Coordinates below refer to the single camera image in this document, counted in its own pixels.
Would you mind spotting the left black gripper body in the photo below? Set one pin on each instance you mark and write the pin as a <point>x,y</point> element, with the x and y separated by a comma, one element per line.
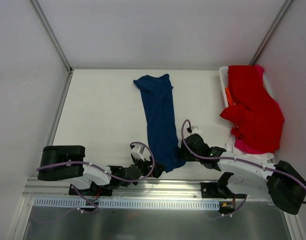
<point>148,169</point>

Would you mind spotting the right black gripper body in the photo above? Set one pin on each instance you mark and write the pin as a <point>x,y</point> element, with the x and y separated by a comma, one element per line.
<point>189,147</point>

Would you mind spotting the blue mickey t shirt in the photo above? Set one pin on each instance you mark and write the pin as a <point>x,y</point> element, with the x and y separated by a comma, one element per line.
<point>157,100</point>

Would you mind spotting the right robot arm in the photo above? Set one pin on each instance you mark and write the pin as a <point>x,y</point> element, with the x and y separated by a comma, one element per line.
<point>279,183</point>

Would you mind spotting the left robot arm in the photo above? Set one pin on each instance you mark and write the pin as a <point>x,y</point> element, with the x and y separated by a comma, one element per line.
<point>69,163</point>

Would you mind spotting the white t shirt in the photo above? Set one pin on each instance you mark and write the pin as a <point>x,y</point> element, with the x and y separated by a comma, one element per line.
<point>230,146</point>

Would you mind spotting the orange garment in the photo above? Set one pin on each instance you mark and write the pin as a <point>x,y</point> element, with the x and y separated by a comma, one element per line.
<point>229,96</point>

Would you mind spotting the red t shirt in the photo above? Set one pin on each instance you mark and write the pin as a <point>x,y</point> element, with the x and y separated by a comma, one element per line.
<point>255,110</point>

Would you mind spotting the white plastic basket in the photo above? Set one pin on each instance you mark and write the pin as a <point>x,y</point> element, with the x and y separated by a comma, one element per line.
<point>224,82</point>

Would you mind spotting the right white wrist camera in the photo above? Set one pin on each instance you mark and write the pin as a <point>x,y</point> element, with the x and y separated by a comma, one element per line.
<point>194,130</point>

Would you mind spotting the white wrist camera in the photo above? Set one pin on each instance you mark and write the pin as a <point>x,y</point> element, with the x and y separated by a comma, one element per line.
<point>137,152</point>
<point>194,130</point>

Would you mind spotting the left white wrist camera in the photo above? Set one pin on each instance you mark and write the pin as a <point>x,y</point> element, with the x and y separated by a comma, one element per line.
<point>137,152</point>

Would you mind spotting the aluminium mounting rail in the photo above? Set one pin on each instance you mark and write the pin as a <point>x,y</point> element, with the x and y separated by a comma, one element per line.
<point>152,189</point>

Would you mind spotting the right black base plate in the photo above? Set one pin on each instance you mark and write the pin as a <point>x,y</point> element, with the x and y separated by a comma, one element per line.
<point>212,190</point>

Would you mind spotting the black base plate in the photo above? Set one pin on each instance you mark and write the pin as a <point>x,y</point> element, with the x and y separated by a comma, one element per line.
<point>212,190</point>
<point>96,190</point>

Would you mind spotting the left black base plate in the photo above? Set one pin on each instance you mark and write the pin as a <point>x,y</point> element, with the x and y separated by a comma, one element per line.
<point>96,190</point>

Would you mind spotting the white slotted cable duct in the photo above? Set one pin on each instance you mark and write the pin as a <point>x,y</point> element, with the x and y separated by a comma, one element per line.
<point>110,203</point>

